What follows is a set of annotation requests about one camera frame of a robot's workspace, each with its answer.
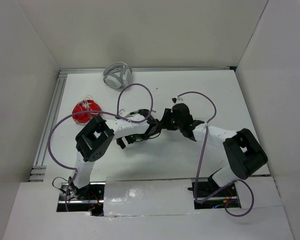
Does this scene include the black wired headphones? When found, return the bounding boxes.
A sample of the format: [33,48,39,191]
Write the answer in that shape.
[124,131,161,144]

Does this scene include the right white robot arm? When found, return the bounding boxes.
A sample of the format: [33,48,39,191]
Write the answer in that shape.
[160,103,268,196]

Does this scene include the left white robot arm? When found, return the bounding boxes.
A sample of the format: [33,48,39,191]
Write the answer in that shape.
[69,109,162,200]

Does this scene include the white headphones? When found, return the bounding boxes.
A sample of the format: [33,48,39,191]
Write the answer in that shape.
[102,62,133,89]

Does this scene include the red headphones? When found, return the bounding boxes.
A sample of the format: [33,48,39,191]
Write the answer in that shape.
[72,95,102,125]

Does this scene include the white taped centre panel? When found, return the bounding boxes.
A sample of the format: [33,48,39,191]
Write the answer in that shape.
[103,179,195,217]

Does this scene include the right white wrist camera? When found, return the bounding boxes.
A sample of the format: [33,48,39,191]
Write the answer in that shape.
[171,96,184,105]

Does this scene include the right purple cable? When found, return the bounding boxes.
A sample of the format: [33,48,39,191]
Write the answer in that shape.
[172,91,255,218]

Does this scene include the purple cable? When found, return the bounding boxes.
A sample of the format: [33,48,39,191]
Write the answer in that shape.
[172,91,255,218]
[47,83,157,212]

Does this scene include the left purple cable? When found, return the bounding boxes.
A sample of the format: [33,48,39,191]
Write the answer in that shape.
[47,83,157,212]

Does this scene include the aluminium frame rail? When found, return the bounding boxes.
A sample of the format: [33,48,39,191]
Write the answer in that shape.
[28,66,237,182]

